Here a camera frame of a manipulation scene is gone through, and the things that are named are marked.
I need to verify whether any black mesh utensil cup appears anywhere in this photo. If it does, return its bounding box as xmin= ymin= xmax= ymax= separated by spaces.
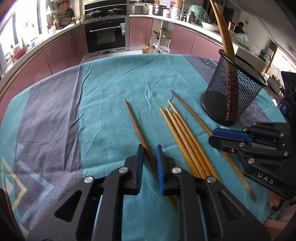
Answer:
xmin=201 ymin=49 xmax=267 ymax=126

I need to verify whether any long bamboo chopstick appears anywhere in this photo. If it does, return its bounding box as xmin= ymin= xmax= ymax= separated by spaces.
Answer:
xmin=171 ymin=90 xmax=256 ymax=201

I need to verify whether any bamboo chopstick in cup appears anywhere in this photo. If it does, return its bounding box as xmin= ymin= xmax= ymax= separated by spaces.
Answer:
xmin=214 ymin=2 xmax=237 ymax=63
xmin=209 ymin=0 xmax=234 ymax=62

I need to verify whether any steel pot on counter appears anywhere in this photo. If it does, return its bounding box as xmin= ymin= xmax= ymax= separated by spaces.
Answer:
xmin=149 ymin=4 xmax=167 ymax=16

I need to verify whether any right hand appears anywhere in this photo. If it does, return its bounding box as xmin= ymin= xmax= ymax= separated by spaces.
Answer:
xmin=263 ymin=192 xmax=295 ymax=230

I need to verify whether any teal grey tablecloth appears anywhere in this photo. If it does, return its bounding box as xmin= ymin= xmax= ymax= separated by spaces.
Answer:
xmin=0 ymin=54 xmax=287 ymax=241

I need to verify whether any dark brown chopstick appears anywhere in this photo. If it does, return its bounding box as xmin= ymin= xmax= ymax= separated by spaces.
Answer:
xmin=124 ymin=99 xmax=178 ymax=212

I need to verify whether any bamboo chopstick on table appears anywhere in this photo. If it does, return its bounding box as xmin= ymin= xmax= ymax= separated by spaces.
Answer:
xmin=164 ymin=106 xmax=208 ymax=179
xmin=173 ymin=113 xmax=212 ymax=178
xmin=167 ymin=100 xmax=220 ymax=181
xmin=159 ymin=106 xmax=201 ymax=178

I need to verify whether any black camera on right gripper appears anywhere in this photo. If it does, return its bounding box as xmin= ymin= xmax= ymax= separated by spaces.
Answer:
xmin=281 ymin=71 xmax=296 ymax=119

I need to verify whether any black built-in oven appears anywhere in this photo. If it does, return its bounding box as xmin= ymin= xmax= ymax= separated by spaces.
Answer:
xmin=83 ymin=0 xmax=129 ymax=55

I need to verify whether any cooking oil bottle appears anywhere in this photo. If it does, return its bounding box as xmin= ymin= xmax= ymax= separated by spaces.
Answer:
xmin=142 ymin=42 xmax=159 ymax=54

